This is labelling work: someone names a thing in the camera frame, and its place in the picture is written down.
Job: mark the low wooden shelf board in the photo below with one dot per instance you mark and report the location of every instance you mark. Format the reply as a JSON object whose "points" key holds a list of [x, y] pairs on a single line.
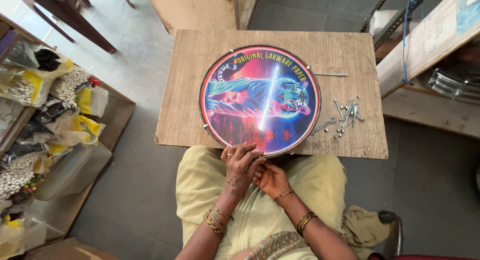
{"points": [[427, 111]]}

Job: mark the person's right fingers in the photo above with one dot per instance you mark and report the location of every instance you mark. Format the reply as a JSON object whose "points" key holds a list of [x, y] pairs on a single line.
{"points": [[260, 176]]}

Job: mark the green and gold bangle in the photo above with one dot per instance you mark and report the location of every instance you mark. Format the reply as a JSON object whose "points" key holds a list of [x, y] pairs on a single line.
{"points": [[217, 219]]}

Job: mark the scattered small steel nuts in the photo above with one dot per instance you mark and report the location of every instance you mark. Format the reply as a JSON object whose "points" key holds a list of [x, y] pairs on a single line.
{"points": [[338, 131]]}

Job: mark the tiger print drum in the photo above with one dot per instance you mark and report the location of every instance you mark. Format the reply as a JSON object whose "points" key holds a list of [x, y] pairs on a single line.
{"points": [[258, 98]]}

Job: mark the pile of steel tension bolts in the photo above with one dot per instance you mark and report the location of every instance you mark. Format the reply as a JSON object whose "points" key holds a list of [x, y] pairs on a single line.
{"points": [[349, 111]]}

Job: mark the long thin steel rod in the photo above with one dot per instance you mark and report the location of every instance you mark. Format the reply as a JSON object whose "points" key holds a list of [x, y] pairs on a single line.
{"points": [[332, 75]]}

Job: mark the small steel spanner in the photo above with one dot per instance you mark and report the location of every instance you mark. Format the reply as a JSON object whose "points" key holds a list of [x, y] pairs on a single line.
{"points": [[322, 126]]}

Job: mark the stack of gold bangles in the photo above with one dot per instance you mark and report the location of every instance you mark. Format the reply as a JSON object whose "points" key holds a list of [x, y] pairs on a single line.
{"points": [[213, 227]]}

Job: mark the person's left fingers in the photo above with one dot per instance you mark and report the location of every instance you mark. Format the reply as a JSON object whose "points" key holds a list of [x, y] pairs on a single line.
{"points": [[242, 151]]}

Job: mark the white packet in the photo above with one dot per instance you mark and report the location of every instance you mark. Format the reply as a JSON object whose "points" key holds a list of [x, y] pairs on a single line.
{"points": [[382, 21]]}

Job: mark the dark wooden table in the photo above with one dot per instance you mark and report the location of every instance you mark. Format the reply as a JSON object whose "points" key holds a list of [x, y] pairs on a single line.
{"points": [[71, 12]]}

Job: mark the person's right hand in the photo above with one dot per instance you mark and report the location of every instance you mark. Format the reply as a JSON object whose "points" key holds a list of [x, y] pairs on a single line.
{"points": [[275, 183]]}

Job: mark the pair of gold bangles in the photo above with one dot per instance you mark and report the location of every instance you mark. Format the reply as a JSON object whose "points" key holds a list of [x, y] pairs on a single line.
{"points": [[305, 220]]}

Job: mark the slotted metal angle rack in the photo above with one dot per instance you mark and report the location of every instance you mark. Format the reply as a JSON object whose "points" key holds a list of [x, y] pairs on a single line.
{"points": [[393, 21]]}

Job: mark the large flat cardboard box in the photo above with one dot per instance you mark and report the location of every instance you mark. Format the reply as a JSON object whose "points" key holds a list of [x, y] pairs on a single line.
{"points": [[431, 38]]}

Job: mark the brown wooden board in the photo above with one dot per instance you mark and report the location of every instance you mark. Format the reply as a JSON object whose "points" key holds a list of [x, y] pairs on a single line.
{"points": [[71, 250]]}

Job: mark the person's yellow garment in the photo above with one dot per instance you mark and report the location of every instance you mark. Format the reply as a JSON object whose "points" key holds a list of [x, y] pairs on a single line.
{"points": [[318, 181]]}

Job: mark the plywood panel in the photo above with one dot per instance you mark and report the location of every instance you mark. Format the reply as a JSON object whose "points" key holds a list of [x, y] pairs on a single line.
{"points": [[195, 8]]}

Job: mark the wooden shelf with stick bags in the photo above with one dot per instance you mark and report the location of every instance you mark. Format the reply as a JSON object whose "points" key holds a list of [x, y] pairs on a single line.
{"points": [[41, 113]]}

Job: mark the person's left hand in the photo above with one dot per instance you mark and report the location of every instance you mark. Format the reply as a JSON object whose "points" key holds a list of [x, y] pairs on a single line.
{"points": [[240, 173]]}

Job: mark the thin gold bangle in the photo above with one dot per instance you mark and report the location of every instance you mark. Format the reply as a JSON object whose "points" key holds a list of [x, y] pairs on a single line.
{"points": [[222, 212]]}

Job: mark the chrome drum shell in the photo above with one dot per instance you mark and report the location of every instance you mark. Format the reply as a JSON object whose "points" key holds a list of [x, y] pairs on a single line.
{"points": [[453, 85]]}

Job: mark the black chair frame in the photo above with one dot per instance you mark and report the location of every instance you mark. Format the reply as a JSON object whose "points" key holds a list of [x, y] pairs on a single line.
{"points": [[393, 230]]}

